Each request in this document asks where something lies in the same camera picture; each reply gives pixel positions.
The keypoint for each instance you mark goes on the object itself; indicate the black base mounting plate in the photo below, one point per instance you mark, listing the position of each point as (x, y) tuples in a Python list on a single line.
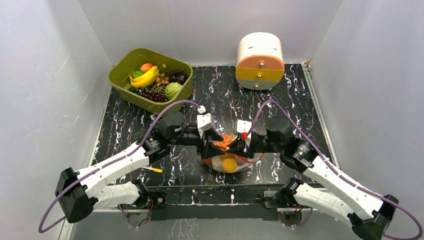
[(234, 201)]

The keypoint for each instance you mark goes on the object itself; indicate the dark brown toy fruit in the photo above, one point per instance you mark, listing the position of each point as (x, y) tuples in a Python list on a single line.
[(165, 76)]

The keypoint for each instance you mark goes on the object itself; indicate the yellow toy banana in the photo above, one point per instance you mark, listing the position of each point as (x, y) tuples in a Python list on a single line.
[(145, 79)]

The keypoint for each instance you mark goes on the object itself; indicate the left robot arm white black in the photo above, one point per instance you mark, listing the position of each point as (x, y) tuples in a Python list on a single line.
[(81, 192)]

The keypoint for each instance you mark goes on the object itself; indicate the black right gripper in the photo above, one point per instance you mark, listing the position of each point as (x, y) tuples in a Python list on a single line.
[(244, 145)]

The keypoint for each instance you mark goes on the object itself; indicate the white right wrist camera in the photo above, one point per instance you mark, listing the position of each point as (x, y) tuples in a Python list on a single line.
[(243, 127)]

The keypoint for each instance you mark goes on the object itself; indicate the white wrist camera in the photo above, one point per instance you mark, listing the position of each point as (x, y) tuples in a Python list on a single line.
[(204, 120), (243, 127)]

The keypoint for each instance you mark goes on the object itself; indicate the clear zip bag orange zipper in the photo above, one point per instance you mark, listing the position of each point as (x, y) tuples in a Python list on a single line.
[(215, 162)]

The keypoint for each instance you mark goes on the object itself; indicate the yellow toy lemon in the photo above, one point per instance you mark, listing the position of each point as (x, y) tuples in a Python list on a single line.
[(229, 165)]

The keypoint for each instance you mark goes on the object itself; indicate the round white mini drawer cabinet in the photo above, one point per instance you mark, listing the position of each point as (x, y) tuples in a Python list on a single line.
[(259, 62)]

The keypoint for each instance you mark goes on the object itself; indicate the aluminium frame rail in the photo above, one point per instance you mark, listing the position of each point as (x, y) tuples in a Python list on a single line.
[(314, 99)]

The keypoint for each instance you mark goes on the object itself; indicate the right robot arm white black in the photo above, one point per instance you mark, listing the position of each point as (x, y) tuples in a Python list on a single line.
[(298, 154)]

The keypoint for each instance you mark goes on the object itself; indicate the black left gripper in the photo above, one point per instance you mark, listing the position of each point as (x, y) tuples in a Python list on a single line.
[(210, 149)]

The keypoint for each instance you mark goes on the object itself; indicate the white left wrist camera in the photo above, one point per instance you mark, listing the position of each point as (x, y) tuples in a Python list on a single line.
[(204, 120)]

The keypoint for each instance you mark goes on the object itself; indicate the light green toy cabbage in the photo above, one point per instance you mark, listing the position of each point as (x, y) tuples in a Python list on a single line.
[(172, 89)]

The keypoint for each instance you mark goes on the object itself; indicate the dark purple toy grapes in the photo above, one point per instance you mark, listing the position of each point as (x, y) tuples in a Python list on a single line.
[(146, 93)]

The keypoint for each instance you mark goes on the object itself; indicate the green toy lime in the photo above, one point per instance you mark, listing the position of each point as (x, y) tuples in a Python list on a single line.
[(136, 74)]

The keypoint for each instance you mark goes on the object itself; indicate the white pen yellow cap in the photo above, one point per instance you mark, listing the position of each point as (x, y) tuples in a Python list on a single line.
[(156, 170)]

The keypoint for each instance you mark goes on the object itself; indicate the olive green plastic bin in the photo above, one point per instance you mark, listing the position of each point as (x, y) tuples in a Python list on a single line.
[(119, 77)]

